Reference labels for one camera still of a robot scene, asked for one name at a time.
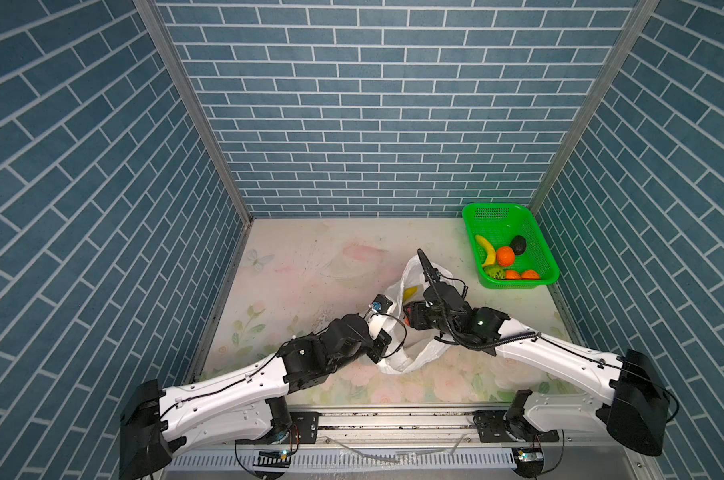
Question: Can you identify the white plastic bag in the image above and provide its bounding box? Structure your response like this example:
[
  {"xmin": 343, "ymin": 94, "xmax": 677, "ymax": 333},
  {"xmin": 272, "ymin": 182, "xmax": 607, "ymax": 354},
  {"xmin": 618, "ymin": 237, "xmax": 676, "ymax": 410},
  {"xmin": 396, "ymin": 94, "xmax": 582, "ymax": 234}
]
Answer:
[{"xmin": 367, "ymin": 256, "xmax": 449, "ymax": 375}]

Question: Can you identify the green yellow mango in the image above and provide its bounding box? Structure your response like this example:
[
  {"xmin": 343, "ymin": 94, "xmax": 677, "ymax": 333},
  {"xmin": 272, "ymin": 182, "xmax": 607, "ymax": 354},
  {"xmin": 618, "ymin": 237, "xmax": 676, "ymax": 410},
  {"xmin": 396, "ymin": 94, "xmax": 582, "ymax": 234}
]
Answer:
[{"xmin": 403, "ymin": 286, "xmax": 418, "ymax": 302}]

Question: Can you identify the green custard apple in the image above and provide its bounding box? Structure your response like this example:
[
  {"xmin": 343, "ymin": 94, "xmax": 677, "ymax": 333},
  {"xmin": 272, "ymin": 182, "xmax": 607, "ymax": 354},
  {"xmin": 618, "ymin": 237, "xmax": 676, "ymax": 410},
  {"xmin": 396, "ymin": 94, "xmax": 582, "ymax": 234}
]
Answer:
[{"xmin": 483, "ymin": 265, "xmax": 506, "ymax": 280}]

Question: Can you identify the dark avocado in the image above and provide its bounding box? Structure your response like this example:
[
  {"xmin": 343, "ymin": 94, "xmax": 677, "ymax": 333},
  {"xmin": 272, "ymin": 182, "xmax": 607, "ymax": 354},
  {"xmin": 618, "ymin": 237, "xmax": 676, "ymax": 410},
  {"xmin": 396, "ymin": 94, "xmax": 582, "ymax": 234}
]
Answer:
[{"xmin": 509, "ymin": 235, "xmax": 528, "ymax": 256}]

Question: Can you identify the green plastic basket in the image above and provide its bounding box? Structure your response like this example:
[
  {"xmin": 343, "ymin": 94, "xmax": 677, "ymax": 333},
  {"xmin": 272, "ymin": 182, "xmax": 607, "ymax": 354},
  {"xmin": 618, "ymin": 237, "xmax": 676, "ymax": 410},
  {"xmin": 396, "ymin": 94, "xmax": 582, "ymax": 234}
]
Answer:
[{"xmin": 462, "ymin": 203, "xmax": 560, "ymax": 289}]

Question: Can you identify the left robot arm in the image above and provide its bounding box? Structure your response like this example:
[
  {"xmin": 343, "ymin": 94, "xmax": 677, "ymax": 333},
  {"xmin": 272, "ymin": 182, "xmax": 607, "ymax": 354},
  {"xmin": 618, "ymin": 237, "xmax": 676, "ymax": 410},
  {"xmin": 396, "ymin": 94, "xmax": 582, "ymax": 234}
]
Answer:
[{"xmin": 119, "ymin": 314, "xmax": 392, "ymax": 479}]

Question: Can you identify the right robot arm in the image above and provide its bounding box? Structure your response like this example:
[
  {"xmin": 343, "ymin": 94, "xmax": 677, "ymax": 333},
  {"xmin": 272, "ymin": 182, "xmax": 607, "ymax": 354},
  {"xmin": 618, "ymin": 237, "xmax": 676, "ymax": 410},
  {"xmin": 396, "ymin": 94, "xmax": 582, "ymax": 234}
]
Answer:
[{"xmin": 404, "ymin": 282, "xmax": 673, "ymax": 457}]

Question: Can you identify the yellow banana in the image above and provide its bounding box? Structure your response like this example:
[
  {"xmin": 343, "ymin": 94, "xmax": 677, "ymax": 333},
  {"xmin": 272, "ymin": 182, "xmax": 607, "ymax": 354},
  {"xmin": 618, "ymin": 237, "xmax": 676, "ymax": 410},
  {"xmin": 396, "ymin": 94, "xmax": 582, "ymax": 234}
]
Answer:
[{"xmin": 474, "ymin": 235, "xmax": 497, "ymax": 268}]

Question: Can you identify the orange tangerine in basket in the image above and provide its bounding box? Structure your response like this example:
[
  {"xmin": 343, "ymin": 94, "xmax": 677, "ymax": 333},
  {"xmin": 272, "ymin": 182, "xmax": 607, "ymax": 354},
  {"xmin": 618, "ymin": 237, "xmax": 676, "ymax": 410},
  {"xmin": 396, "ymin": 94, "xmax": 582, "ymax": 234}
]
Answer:
[{"xmin": 521, "ymin": 269, "xmax": 541, "ymax": 280}]

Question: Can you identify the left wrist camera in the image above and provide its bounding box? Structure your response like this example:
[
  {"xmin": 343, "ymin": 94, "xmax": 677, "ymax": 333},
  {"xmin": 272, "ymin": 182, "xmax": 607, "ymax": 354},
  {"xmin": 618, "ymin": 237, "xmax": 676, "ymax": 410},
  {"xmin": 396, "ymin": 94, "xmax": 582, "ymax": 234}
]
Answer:
[{"xmin": 367, "ymin": 294, "xmax": 394, "ymax": 319}]

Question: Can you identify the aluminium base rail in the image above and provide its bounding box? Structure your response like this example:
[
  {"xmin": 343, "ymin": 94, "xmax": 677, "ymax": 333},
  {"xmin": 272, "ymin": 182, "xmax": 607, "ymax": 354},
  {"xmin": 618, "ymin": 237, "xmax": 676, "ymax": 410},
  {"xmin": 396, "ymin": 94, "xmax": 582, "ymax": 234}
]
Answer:
[{"xmin": 156, "ymin": 405, "xmax": 662, "ymax": 479}]

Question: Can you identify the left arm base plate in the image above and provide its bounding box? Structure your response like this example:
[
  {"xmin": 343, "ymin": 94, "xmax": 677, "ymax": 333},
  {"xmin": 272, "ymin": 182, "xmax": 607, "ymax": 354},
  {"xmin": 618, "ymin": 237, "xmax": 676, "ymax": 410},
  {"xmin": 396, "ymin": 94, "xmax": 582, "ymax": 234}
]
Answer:
[{"xmin": 262, "ymin": 411, "xmax": 321, "ymax": 445}]

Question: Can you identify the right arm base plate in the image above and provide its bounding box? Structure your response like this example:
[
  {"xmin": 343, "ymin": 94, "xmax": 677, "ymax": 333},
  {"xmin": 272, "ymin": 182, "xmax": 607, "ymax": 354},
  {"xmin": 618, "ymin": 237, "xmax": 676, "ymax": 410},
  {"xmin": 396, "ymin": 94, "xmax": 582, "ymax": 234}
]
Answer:
[{"xmin": 472, "ymin": 410, "xmax": 561, "ymax": 443}]

